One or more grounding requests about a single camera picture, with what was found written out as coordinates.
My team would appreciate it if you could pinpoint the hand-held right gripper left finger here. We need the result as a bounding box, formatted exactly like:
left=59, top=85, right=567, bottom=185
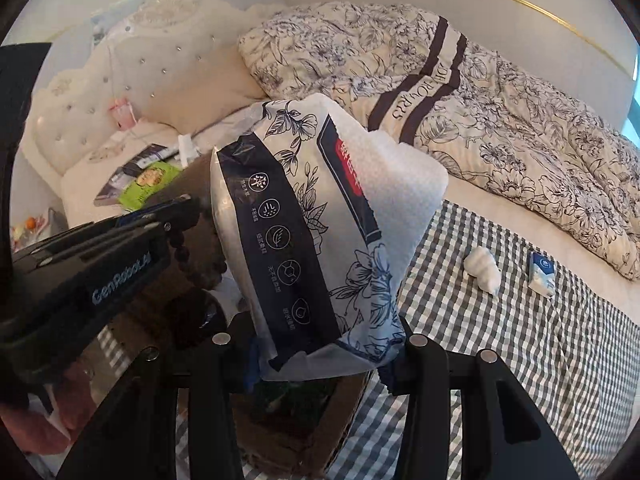
left=57, top=312, right=262, bottom=480

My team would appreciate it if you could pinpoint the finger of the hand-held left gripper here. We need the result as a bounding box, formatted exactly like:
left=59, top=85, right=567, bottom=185
left=117, top=194, right=202, bottom=234

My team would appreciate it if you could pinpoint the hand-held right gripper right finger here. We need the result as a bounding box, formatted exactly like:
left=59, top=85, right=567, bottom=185
left=379, top=317, right=581, bottom=480

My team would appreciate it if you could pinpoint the brown cardboard box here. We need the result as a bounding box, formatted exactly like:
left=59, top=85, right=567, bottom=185
left=232, top=372, right=373, bottom=480

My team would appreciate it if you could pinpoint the floral tissue pack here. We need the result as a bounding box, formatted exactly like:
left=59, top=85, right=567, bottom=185
left=209, top=92, right=449, bottom=386

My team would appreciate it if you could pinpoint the person's left hand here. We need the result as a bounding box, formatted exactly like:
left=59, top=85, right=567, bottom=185
left=0, top=360, right=107, bottom=455

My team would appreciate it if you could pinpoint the green snack packet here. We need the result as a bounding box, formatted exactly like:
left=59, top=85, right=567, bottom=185
left=118, top=162, right=182, bottom=212

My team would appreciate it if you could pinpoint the dark flat packet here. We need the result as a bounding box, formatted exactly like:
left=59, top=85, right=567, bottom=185
left=94, top=143, right=173, bottom=207

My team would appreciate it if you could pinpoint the colourful bedside clutter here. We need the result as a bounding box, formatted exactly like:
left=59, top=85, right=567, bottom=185
left=11, top=215, right=51, bottom=251

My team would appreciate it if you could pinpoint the checked blanket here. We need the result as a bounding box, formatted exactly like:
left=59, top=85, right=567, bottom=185
left=90, top=200, right=640, bottom=480

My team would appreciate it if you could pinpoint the small pink item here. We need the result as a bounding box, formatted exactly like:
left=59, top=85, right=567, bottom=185
left=109, top=99, right=137, bottom=131

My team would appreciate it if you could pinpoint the cream pillow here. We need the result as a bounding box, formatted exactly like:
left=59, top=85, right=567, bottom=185
left=132, top=42, right=268, bottom=136

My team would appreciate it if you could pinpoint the cream tufted headboard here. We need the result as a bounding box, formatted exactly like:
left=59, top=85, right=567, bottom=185
left=30, top=0, right=286, bottom=176

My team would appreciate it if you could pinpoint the small blue white tissue packet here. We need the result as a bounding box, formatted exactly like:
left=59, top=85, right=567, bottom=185
left=527, top=251, right=557, bottom=297

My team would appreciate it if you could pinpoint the cream bed sheet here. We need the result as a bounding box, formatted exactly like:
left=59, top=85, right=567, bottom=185
left=442, top=175, right=640, bottom=321

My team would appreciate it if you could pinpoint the floral duvet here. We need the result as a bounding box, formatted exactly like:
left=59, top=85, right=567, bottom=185
left=237, top=1, right=640, bottom=281

